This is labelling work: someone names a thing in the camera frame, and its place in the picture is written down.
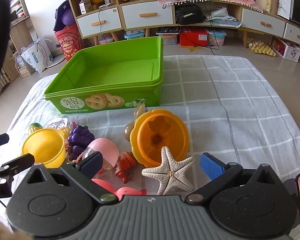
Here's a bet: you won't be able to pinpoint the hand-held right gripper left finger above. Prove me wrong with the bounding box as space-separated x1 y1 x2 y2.
20 151 119 204

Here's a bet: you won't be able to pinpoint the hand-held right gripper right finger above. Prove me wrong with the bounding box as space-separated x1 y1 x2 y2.
185 152 282 204

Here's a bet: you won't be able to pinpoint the pink egg capsule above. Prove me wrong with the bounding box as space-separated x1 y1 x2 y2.
82 137 120 178

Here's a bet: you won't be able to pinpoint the yellow toy pot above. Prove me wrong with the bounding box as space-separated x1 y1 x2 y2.
21 127 71 168

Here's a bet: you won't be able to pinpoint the purple toy grapes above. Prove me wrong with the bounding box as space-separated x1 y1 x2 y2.
67 125 95 162

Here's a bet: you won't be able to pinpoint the red toy crab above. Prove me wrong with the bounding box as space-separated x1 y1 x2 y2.
115 151 137 183

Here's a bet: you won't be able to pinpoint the yellow toy corn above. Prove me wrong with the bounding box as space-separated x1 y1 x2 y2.
27 122 44 135

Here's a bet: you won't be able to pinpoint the white toy starfish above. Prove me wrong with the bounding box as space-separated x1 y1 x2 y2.
141 146 195 195

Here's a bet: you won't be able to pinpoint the pink toy pig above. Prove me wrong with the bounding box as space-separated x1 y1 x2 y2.
114 187 147 202

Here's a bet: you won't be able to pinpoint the orange flower-shaped mould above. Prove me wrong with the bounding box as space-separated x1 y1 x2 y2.
129 108 190 168

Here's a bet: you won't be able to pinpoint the green plastic box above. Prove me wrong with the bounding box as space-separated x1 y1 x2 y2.
43 36 164 114

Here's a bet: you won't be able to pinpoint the blurry beige fuzzy object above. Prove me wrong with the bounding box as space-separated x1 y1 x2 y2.
0 216 32 240

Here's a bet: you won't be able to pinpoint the clear plastic packet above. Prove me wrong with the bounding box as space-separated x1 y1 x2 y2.
45 117 73 130

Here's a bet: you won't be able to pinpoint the white radiator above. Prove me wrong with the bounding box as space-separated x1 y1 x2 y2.
0 70 10 95

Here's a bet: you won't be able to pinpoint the grey checked blanket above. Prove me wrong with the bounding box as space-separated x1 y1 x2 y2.
0 55 300 205

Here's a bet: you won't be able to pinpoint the white paper shopping bag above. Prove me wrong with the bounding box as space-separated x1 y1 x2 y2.
20 36 54 73

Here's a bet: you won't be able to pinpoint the white round floor stand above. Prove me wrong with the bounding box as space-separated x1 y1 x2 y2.
46 54 65 68

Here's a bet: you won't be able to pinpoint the wooden desk shelf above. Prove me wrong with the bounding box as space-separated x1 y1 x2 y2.
0 0 38 80

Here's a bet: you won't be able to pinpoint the yellow star floor mat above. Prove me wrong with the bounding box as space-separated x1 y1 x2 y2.
187 45 205 53

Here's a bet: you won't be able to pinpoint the red printed snack bucket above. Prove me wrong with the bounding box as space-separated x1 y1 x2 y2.
54 24 84 63

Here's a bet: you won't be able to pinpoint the clear storage bin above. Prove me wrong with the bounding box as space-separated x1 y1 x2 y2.
156 31 179 45
97 34 115 45
206 29 227 47
124 29 146 40

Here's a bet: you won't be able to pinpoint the yellow egg tray with eggs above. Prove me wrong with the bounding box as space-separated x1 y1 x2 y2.
247 37 277 57

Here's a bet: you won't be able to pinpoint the red cardboard box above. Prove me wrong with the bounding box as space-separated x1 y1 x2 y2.
179 27 209 47

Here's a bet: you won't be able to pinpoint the purple fabric bag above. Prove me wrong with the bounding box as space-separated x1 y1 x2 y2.
53 0 77 32

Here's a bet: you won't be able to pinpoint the white printed cardboard box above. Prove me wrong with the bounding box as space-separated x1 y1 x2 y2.
271 36 300 63

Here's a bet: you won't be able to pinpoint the black flat device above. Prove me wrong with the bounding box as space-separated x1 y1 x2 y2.
156 27 180 34

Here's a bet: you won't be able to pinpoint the pale blue folded cloth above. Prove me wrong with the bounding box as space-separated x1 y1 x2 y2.
206 7 242 28

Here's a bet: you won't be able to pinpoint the black bag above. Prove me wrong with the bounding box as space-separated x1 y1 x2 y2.
175 5 205 26

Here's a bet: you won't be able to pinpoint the low wooden tv cabinet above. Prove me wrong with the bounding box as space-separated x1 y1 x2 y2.
174 0 300 49

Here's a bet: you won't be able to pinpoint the small white carton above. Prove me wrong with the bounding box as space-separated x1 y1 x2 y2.
79 0 93 14

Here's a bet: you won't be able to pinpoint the wooden shelf cabinet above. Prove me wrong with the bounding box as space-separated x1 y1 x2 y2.
64 0 177 45

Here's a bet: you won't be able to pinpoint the white drawer wooden handle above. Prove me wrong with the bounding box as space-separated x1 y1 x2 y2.
241 8 287 35
76 6 122 39
283 22 300 48
121 1 174 30

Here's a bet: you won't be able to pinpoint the black power cable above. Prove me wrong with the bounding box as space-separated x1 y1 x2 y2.
97 4 115 45
184 0 220 50

